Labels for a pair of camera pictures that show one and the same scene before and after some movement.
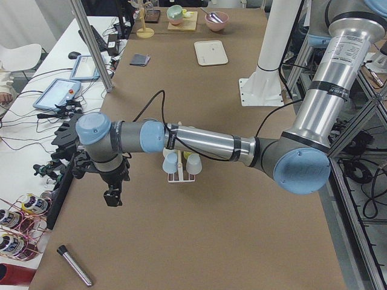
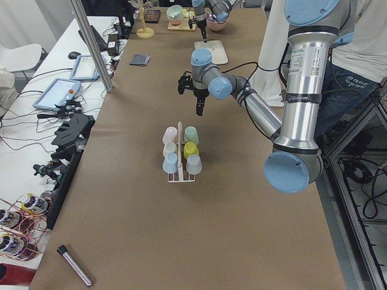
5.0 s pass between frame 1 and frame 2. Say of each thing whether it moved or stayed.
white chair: stayed
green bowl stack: stayed
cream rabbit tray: stayed
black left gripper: moved
